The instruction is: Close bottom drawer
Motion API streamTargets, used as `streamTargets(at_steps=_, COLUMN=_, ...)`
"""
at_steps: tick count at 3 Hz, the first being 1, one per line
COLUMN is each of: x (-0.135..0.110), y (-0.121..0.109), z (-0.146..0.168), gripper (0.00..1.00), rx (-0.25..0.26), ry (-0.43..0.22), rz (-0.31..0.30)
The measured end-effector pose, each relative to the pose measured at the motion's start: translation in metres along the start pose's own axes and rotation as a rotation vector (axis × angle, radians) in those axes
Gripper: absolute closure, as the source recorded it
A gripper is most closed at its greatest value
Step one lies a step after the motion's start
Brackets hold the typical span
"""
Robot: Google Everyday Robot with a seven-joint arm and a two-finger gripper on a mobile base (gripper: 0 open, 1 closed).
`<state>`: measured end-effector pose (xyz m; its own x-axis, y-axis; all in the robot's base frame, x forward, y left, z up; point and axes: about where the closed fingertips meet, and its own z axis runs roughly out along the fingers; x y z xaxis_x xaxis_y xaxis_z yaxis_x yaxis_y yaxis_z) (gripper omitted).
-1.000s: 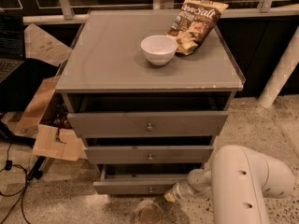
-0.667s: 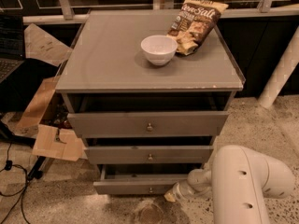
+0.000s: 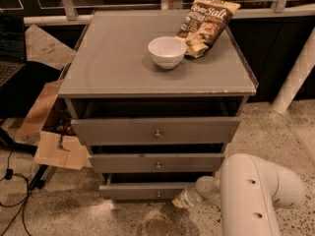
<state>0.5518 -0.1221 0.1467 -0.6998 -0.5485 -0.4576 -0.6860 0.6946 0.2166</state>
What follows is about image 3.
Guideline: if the grey middle drawer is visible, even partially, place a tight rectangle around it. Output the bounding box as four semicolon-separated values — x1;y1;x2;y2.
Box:
90;153;224;173

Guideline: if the white diagonal pole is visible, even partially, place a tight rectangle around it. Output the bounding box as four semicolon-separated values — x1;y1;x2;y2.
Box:
272;28;315;113

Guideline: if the grey drawer cabinet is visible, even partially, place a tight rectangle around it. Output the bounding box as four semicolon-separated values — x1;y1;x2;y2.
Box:
58;9;259;182

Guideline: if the grey drawer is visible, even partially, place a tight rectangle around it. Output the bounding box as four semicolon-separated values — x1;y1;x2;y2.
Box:
99;172;212;201
90;153;224;173
71;117;240;146

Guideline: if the grey bottom drawer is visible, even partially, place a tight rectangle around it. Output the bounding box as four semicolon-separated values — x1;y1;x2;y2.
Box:
99;172;212;201

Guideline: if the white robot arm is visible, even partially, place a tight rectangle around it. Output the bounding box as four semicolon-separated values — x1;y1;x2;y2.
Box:
172;153;305;236

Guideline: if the black laptop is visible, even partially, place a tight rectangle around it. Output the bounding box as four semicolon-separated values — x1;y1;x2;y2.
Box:
0;15;27;87

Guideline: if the grey top drawer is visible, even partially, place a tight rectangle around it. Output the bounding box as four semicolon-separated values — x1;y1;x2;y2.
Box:
71;117;240;146

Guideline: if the black cable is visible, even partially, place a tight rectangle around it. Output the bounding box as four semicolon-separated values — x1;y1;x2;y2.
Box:
0;149;33;236

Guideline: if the white bowl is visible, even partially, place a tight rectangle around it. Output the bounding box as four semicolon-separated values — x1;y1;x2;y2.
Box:
148;36;187;69

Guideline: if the sea salt chip bag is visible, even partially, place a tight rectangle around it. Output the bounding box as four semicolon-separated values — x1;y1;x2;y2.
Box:
175;0;240;58

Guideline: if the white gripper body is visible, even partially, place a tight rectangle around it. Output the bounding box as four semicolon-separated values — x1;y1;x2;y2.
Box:
181;176;221;207

